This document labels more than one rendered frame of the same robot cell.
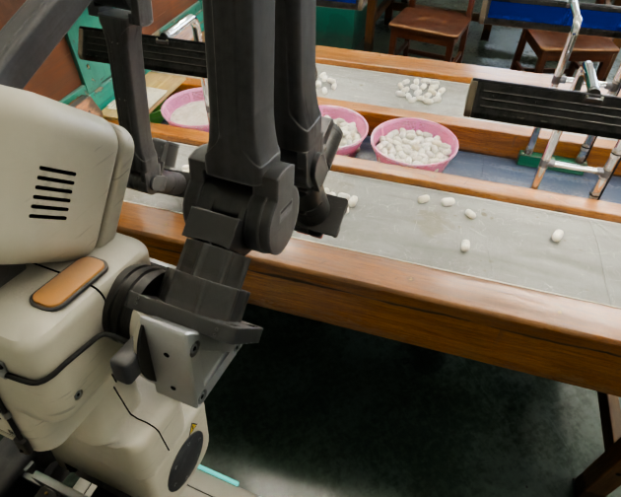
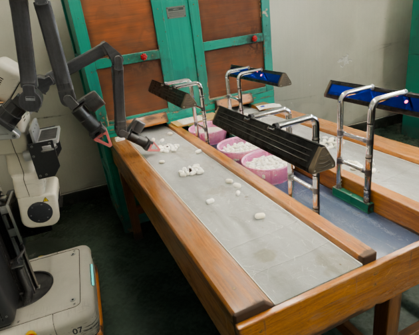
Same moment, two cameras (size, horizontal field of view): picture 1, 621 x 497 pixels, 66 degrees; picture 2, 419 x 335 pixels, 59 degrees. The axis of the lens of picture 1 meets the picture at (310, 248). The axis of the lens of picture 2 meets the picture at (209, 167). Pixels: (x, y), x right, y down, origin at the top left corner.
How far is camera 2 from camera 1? 143 cm
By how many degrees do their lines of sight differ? 47
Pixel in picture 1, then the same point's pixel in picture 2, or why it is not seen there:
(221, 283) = (4, 108)
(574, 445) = not seen: outside the picture
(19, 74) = not seen: hidden behind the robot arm
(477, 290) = (177, 213)
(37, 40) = (70, 66)
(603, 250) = (274, 233)
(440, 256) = (195, 201)
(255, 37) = (18, 49)
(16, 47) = not seen: hidden behind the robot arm
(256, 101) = (21, 64)
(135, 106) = (116, 98)
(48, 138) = not seen: outside the picture
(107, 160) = (14, 80)
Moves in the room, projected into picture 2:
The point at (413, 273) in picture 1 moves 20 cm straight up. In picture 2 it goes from (168, 198) to (159, 153)
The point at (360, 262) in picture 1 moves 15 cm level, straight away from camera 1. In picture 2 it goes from (159, 187) to (187, 177)
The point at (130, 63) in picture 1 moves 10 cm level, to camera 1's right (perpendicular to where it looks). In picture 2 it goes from (114, 82) to (124, 84)
